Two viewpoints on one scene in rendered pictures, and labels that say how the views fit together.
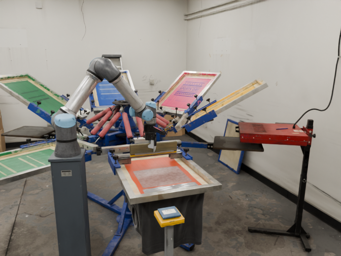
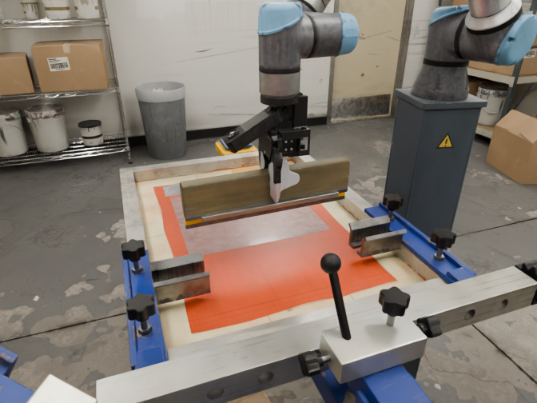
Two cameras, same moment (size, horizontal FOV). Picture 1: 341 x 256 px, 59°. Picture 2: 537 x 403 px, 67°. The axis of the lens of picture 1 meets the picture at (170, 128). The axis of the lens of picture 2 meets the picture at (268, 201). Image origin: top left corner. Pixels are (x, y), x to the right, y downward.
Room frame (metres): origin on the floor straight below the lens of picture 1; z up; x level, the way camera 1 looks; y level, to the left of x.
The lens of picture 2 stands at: (2.88, 0.12, 1.47)
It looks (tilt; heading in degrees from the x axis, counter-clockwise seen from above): 28 degrees down; 180
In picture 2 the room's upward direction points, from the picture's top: straight up
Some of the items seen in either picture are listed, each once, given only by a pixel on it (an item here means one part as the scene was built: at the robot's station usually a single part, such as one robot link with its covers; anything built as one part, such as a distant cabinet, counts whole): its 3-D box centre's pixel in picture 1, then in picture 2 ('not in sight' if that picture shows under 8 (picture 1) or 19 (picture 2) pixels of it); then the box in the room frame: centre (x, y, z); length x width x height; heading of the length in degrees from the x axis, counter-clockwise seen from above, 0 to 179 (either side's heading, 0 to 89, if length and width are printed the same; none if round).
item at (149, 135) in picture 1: (149, 131); (282, 125); (2.11, 0.15, 1.23); 0.09 x 0.08 x 0.12; 110
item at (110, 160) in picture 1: (113, 163); (410, 248); (2.14, 0.42, 0.98); 0.30 x 0.05 x 0.07; 20
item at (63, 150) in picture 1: (67, 145); (442, 77); (1.70, 0.61, 1.25); 0.15 x 0.15 x 0.10
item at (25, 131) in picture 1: (68, 136); not in sight; (3.12, 1.10, 0.91); 1.34 x 0.40 x 0.08; 80
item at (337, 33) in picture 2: (138, 111); (320, 34); (2.05, 0.22, 1.39); 0.11 x 0.11 x 0.08; 29
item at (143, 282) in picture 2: (182, 155); (143, 309); (2.33, -0.10, 0.98); 0.30 x 0.05 x 0.07; 20
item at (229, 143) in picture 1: (192, 144); not in sight; (2.89, -0.22, 0.91); 1.34 x 0.40 x 0.08; 80
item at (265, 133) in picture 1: (271, 133); not in sight; (2.75, -0.96, 1.06); 0.61 x 0.46 x 0.12; 80
